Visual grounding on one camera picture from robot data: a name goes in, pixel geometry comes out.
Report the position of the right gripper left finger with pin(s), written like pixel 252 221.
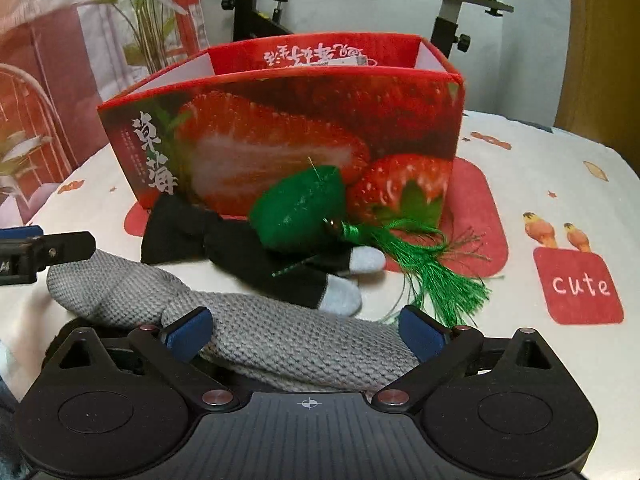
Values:
pixel 171 350

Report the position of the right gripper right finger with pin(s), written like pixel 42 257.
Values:
pixel 443 354

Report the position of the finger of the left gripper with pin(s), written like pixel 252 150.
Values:
pixel 23 258
pixel 20 232

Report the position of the grey knitted sock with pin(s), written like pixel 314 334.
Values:
pixel 285 346

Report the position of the black glove white fingertips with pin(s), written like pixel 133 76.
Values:
pixel 318 278

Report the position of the green sachet with tassel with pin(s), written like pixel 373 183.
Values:
pixel 309 208

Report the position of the white patterned tablecloth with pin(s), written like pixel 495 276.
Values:
pixel 559 176

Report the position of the red printed backdrop curtain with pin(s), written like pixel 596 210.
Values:
pixel 60 59

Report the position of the red strawberry cardboard box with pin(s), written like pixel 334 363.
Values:
pixel 221 127

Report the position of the wooden door frame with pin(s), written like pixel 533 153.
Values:
pixel 600 91

